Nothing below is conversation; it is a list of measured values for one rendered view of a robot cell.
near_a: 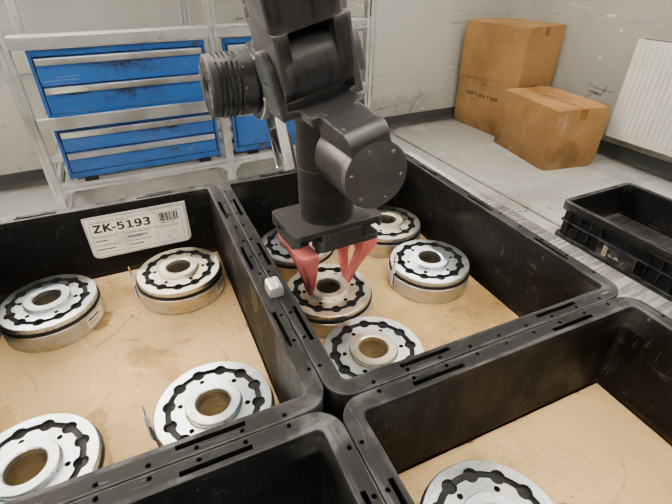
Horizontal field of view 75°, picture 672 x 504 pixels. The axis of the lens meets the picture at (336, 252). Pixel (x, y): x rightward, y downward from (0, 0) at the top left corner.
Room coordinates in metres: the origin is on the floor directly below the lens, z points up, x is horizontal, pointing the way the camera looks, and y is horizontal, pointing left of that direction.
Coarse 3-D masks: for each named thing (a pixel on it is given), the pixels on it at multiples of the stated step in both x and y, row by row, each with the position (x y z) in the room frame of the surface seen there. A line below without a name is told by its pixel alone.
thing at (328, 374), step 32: (416, 160) 0.64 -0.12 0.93; (224, 192) 0.53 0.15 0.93; (512, 224) 0.44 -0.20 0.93; (256, 256) 0.38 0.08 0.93; (288, 288) 0.32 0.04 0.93; (608, 288) 0.32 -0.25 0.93; (512, 320) 0.28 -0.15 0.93; (544, 320) 0.28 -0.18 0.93; (320, 352) 0.24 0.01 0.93; (448, 352) 0.24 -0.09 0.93; (352, 384) 0.21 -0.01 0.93; (384, 384) 0.21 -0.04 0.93
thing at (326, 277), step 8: (320, 280) 0.42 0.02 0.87; (328, 280) 0.42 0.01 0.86; (336, 280) 0.42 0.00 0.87; (344, 280) 0.42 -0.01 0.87; (344, 288) 0.40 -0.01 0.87; (312, 296) 0.39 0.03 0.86; (320, 296) 0.39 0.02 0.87; (328, 296) 0.39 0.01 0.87; (336, 296) 0.39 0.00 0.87; (344, 296) 0.39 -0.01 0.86
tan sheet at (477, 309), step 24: (360, 264) 0.50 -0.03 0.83; (384, 264) 0.50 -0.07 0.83; (384, 288) 0.45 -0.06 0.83; (480, 288) 0.45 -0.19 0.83; (384, 312) 0.40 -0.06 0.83; (408, 312) 0.40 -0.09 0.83; (432, 312) 0.40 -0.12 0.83; (456, 312) 0.40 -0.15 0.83; (480, 312) 0.40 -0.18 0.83; (504, 312) 0.40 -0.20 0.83; (432, 336) 0.36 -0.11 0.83; (456, 336) 0.36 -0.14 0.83
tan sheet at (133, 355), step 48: (96, 336) 0.36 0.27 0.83; (144, 336) 0.36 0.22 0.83; (192, 336) 0.36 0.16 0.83; (240, 336) 0.36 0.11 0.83; (0, 384) 0.29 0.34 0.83; (48, 384) 0.29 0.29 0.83; (96, 384) 0.29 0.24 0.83; (144, 384) 0.29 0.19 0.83; (0, 432) 0.24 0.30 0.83; (144, 432) 0.24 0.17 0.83
